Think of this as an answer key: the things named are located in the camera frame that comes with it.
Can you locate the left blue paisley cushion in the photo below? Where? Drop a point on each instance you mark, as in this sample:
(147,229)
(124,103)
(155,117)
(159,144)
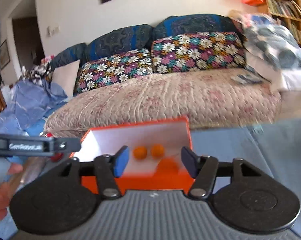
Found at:
(119,41)

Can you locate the left floral cushion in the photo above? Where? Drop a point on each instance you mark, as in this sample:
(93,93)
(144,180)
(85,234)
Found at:
(113,69)

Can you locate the floral cushion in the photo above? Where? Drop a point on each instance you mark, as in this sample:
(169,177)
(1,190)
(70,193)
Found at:
(197,51)
(113,69)

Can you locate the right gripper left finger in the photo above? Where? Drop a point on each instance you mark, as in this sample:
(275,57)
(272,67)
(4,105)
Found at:
(107,168)

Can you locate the right blue paisley cushion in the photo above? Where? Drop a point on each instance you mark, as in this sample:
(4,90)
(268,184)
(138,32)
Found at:
(189,24)

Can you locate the right floral cushion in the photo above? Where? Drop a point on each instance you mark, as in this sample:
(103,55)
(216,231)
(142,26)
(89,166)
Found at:
(197,51)

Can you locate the white pillow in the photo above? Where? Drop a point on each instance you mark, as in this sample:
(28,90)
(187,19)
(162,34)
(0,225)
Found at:
(64,78)

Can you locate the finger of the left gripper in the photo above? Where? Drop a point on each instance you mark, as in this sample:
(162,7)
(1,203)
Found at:
(23,146)

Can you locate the small orange mandarin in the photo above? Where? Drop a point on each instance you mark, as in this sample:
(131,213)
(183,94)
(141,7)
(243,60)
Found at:
(157,151)
(140,152)

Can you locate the small framed picture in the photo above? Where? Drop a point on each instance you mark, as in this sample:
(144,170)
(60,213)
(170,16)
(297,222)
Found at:
(4,55)

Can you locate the blue spotted white duvet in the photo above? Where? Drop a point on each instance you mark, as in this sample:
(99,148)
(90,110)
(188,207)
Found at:
(271,50)

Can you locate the far blue paisley cushion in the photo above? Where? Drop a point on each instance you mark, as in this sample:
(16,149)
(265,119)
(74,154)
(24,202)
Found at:
(69,55)

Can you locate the blurred orange fruit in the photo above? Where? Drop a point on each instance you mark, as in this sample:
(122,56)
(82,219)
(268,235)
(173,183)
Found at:
(167,166)

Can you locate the orange cardboard box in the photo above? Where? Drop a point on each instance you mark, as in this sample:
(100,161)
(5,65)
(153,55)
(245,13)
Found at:
(173,134)

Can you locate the crumpled blue sheet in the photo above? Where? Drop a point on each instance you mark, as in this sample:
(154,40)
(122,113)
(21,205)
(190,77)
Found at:
(30,107)

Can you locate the person's left hand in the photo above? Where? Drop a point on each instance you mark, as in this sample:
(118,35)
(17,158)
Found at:
(7,189)

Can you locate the blue paisley cushion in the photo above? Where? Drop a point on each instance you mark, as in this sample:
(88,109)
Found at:
(119,41)
(69,55)
(189,24)

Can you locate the light blue star tablecloth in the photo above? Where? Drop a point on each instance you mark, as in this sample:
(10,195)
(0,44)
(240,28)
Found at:
(256,195)

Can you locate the blue patterned paper on sofa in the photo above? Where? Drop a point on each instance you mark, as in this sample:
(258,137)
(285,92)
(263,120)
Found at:
(246,79)

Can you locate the wall light switch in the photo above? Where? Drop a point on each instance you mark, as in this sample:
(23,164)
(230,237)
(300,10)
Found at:
(51,31)

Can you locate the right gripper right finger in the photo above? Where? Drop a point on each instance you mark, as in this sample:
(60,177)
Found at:
(203,169)

